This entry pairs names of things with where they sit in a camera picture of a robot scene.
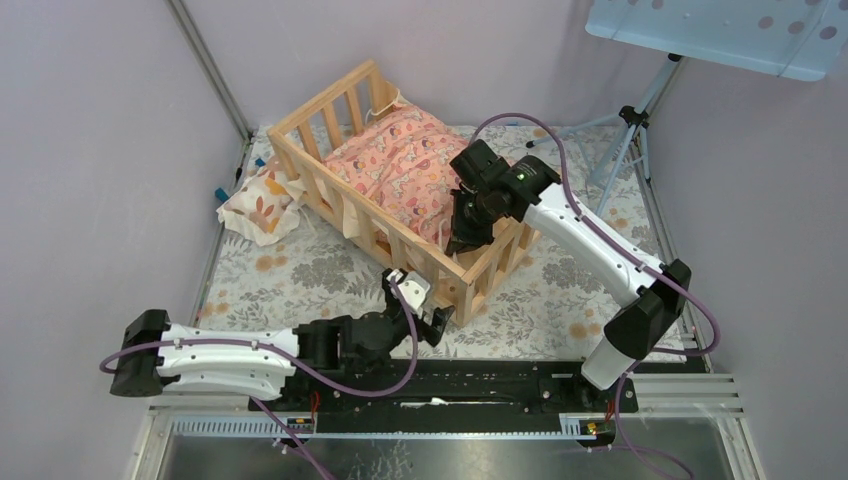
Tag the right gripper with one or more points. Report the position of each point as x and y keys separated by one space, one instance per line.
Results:
x=461 y=237

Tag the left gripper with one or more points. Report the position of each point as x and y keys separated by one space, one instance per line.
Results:
x=430 y=332

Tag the pink patterned bed cushion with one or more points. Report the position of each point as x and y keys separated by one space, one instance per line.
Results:
x=402 y=163

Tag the wooden pet bed frame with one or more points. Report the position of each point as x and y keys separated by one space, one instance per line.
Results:
x=304 y=138

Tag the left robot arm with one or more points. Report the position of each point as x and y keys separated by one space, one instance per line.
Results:
x=159 y=356

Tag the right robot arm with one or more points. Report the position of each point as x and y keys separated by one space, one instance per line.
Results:
x=651 y=294

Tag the floral table mat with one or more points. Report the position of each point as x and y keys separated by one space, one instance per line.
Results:
x=548 y=308

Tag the floral small pillow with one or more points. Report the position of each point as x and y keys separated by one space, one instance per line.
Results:
x=265 y=212

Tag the black tripod stand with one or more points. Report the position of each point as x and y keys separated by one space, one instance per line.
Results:
x=629 y=148

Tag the blue toy item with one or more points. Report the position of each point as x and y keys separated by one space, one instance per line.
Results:
x=244 y=175

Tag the light blue perforated panel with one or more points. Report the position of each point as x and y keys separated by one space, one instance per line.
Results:
x=794 y=39

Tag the grey diagonal pole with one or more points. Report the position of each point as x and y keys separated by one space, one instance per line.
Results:
x=203 y=55

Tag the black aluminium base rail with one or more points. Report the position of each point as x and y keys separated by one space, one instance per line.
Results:
x=508 y=399

